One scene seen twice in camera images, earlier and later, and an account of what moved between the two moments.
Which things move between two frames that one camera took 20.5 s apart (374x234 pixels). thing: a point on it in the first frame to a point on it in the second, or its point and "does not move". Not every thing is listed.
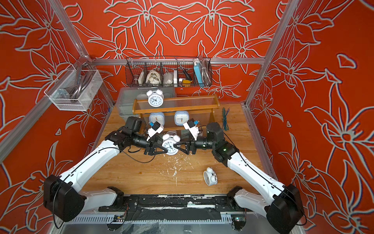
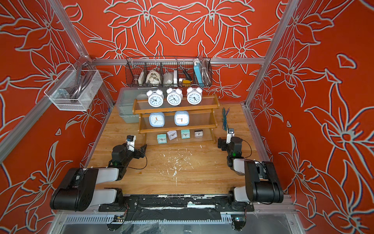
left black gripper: x=150 y=146 to x=141 y=153
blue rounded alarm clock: x=158 y=117 does not move
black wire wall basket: x=169 y=72 does not move
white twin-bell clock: x=170 y=138 to x=174 y=95
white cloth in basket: x=153 y=78 does not move
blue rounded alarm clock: x=181 y=117 does not move
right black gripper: x=192 y=146 to x=223 y=142
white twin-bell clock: x=156 y=97 does not move
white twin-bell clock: x=210 y=176 to x=194 y=94
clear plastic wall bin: x=74 y=89 does not move
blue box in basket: x=197 y=70 does not move
